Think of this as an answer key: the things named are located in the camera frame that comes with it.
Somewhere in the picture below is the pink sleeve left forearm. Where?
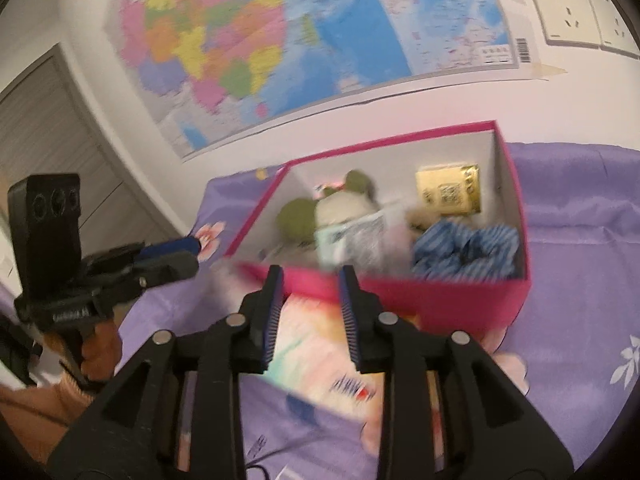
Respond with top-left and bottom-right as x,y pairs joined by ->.
1,373 -> 96,466

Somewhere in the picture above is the pink cardboard box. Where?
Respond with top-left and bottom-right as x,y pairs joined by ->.
226,122 -> 532,335

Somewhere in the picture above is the colourful wall map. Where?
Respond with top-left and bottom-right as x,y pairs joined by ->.
104,0 -> 534,158

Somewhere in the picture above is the green plush toy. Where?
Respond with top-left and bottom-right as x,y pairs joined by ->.
276,170 -> 378,245

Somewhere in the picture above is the purple floral bedsheet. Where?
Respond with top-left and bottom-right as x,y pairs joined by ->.
114,142 -> 640,480

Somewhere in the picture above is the pastel tissue box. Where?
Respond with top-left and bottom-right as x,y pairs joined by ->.
261,294 -> 392,421

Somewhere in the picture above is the yellow tissue pack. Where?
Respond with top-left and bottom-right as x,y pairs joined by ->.
416,165 -> 482,216

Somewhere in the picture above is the white spray bottle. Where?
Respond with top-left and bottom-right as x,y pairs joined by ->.
209,260 -> 262,314

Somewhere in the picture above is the beige plush toy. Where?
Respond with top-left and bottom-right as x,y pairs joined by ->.
405,208 -> 474,235

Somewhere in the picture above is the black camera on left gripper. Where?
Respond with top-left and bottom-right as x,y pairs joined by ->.
8,174 -> 81,302

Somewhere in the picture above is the blue gingham scrunchie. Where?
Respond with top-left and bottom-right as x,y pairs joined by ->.
412,220 -> 520,282

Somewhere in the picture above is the person left hand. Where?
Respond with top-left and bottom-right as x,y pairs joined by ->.
41,320 -> 124,386

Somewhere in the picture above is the black cable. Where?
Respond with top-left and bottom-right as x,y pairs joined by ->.
244,429 -> 321,480

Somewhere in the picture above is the grey wardrobe door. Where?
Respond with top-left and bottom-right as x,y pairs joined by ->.
0,46 -> 179,254

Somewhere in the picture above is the white wall socket panel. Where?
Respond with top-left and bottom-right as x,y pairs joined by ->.
533,0 -> 639,58

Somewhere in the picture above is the cotton swab packet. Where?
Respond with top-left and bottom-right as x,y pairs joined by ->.
314,207 -> 412,276

